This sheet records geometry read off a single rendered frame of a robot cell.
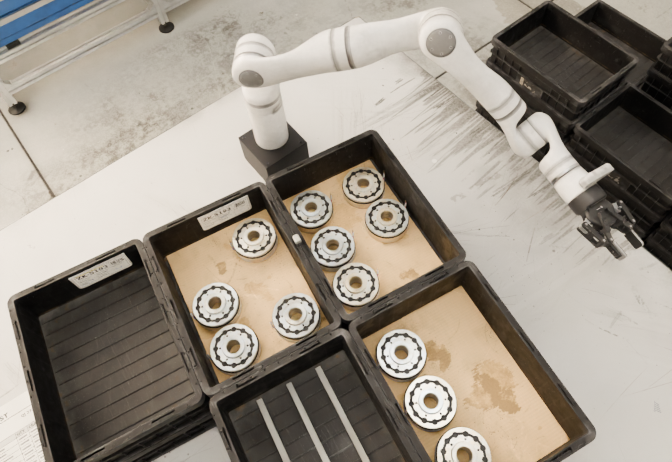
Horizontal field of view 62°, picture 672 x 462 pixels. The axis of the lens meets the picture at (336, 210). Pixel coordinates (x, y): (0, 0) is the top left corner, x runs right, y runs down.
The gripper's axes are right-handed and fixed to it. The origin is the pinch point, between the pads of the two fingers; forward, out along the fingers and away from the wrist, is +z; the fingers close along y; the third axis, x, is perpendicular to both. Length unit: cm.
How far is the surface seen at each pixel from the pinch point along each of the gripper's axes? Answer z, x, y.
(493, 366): 4.8, -17.9, 32.5
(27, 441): -37, -60, 118
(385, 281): -23, -24, 39
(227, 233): -53, -35, 62
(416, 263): -22.4, -22.1, 30.9
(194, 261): -51, -37, 71
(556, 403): 16.2, -10.3, 30.5
